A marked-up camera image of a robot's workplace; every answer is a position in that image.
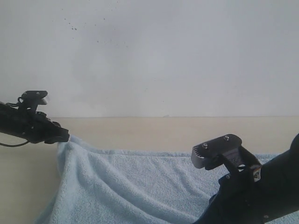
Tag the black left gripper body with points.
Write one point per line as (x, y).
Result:
(45, 130)

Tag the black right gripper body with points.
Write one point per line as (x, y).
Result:
(241, 199)

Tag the light blue terry towel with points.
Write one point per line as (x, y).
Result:
(131, 187)

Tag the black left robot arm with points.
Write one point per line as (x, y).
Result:
(15, 121)

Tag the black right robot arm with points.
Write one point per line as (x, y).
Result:
(282, 180)

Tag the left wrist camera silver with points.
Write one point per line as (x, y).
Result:
(30, 100)

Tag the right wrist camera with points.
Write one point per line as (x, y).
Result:
(213, 153)

